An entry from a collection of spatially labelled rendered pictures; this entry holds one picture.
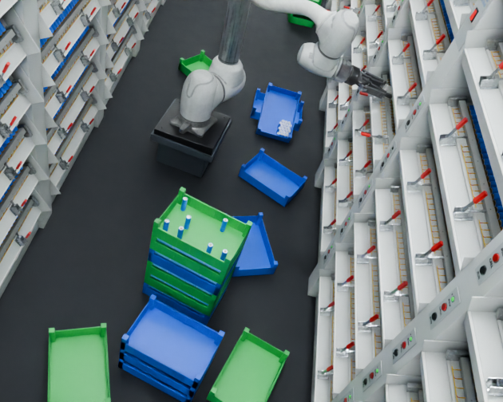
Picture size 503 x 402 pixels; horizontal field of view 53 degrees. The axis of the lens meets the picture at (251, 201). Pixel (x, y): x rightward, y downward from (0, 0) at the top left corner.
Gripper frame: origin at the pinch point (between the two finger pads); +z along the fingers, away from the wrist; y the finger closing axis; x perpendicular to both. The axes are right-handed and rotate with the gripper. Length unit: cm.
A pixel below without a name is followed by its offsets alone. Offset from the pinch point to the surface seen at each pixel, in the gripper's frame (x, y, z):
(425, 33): -30.1, -7.6, -7.2
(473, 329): -28, -123, -11
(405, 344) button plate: -3, -114, -8
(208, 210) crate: 47, -51, -53
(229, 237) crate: 48, -59, -43
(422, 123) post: -22, -49, -8
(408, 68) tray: -13.0, -1.9, -1.5
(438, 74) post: -35, -44, -11
